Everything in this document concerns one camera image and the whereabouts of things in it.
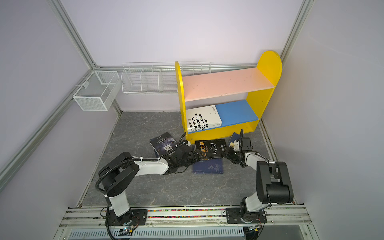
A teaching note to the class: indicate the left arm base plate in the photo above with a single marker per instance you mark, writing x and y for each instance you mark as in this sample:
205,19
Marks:
134,217

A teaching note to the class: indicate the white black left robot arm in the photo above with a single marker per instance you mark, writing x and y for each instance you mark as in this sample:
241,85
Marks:
116,176

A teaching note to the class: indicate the white wire rack basket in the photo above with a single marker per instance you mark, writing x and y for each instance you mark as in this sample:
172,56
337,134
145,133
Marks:
149,77

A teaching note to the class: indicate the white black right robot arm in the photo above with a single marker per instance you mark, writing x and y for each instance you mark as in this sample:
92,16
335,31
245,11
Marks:
273,183

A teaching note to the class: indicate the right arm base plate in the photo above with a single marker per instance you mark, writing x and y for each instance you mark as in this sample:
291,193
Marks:
237,216

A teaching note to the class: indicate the blue book front stack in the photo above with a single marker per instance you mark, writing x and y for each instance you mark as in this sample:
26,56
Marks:
212,166

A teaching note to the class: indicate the yellow pink blue bookshelf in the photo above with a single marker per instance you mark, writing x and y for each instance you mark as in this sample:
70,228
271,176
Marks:
257,83

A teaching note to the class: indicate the white mesh box basket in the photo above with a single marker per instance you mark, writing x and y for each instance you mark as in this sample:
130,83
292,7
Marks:
98,91

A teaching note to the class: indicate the dark eye cover book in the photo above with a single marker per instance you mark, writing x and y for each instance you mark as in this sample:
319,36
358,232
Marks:
164,144

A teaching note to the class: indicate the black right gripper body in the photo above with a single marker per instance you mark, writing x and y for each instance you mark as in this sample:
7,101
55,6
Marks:
233,155

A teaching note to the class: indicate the white booklet black text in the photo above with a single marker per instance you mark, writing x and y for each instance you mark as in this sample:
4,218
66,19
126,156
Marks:
203,118

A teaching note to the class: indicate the black book orange title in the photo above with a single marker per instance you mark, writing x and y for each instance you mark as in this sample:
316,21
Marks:
211,149

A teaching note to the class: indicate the blue book right side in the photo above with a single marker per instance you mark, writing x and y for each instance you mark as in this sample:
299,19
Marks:
234,139

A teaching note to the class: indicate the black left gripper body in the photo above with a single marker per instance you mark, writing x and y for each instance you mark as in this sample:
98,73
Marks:
191,159

